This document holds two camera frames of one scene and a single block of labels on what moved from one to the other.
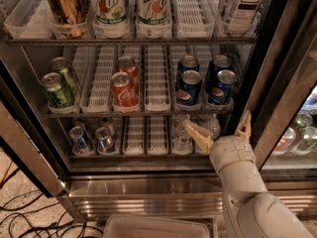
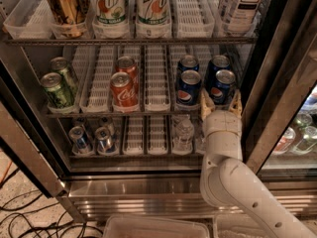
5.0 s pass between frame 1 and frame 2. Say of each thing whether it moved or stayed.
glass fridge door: stayed
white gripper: moved
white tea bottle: stayed
